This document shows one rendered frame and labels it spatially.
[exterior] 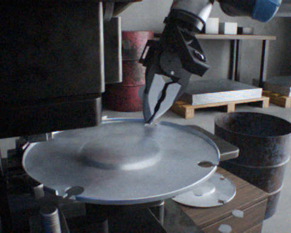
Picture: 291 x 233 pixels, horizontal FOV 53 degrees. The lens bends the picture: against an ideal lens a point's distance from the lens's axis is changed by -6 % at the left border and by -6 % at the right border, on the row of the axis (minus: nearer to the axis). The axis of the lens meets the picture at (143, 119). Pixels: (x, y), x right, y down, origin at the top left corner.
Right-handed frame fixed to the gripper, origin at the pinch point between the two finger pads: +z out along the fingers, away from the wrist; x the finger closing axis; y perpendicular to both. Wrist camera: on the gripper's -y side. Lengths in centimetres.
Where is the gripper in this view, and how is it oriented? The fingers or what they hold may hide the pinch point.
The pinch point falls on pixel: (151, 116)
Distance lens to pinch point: 58.3
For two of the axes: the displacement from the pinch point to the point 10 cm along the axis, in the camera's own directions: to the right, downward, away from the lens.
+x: -8.2, -2.9, -5.0
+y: -4.3, -2.7, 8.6
